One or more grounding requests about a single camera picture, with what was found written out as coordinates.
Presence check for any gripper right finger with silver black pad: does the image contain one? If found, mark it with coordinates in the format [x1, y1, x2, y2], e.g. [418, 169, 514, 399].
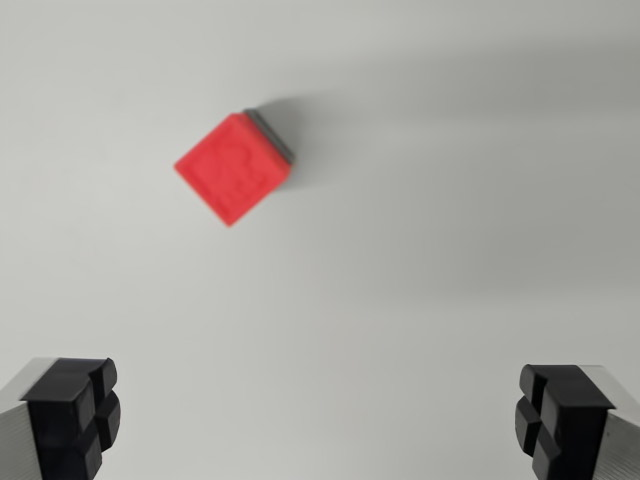
[514, 363, 640, 480]

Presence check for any gripper left finger with silver black pad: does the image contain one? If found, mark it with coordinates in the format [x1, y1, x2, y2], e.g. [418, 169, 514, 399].
[0, 356, 122, 480]

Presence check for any red embossed cube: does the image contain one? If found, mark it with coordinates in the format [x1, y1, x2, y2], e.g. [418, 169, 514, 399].
[173, 112, 293, 229]

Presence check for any grey embossed cube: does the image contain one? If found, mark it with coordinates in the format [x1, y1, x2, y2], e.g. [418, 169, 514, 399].
[242, 108, 297, 166]

